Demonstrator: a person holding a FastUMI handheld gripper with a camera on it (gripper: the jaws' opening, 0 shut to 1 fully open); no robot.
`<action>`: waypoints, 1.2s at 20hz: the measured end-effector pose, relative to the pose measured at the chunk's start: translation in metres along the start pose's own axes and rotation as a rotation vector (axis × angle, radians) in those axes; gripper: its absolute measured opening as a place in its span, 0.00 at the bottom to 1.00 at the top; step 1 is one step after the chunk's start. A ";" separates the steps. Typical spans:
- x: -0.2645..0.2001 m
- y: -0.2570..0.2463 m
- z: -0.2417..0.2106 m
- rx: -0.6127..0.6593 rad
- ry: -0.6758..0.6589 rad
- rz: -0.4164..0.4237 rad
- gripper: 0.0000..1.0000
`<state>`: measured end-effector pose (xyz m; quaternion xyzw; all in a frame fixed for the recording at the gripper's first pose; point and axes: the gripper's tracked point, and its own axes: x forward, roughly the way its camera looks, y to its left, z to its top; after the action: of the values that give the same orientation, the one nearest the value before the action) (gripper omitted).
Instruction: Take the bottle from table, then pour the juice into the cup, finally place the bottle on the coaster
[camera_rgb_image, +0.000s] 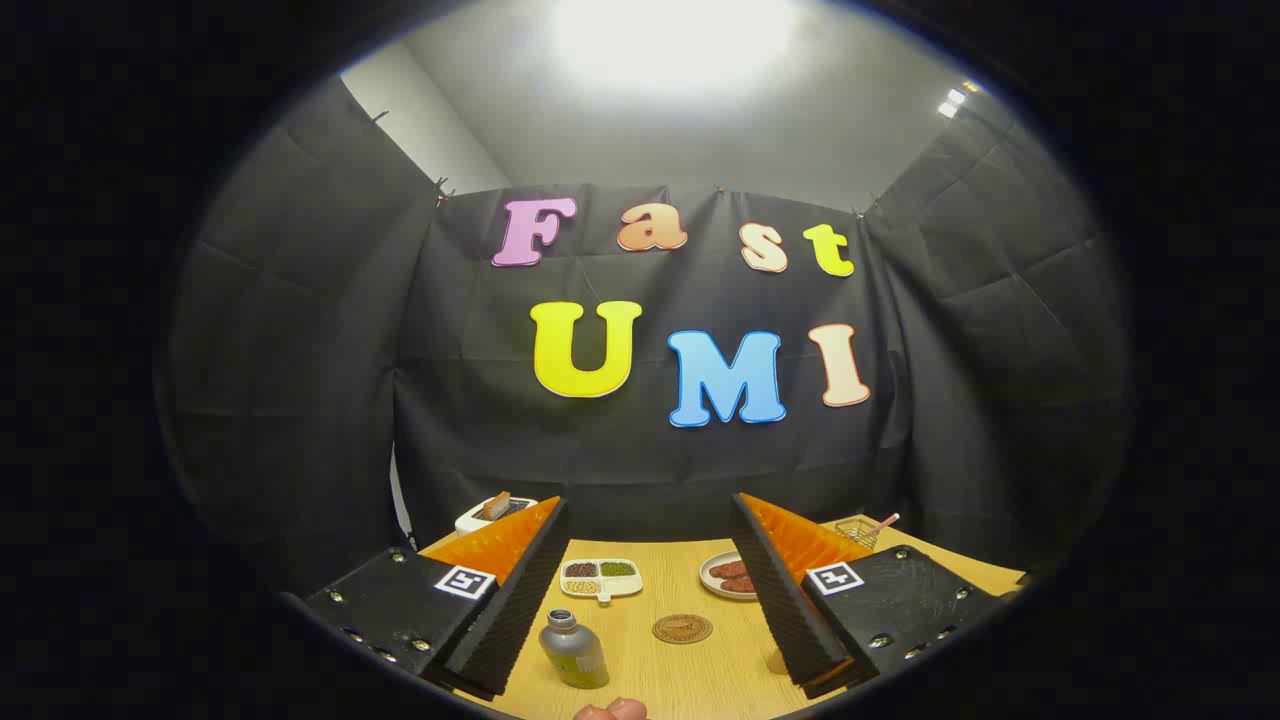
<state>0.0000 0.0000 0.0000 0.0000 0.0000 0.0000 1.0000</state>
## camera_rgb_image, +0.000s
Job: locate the black backdrop cloth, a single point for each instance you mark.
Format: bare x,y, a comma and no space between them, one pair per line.
480,450

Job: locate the bright ceiling light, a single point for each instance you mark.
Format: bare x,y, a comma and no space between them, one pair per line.
670,40

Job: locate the pink striped straw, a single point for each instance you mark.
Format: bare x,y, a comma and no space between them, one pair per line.
885,523

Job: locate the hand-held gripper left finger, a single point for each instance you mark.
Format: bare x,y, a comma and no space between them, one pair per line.
520,610

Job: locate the bread slice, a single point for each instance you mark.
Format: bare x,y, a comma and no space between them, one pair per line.
496,506

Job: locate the wooden table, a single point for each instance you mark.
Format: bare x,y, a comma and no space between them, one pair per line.
680,680

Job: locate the red meat piece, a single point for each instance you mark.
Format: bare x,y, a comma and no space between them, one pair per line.
740,584
728,569

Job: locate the silver green juice bottle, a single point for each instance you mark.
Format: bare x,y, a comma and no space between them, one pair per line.
575,655

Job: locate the round wooden coaster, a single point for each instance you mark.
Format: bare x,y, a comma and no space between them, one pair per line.
682,628

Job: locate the white plate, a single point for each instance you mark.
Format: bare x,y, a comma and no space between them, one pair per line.
711,577

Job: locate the white divided dish of beans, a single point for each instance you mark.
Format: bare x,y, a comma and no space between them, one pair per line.
628,586

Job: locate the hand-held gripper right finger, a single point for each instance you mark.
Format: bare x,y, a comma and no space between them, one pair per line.
785,600

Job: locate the white toaster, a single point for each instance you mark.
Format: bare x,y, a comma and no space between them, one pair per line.
470,522

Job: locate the small ceiling lamp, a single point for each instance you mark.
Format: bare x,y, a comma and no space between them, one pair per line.
952,102

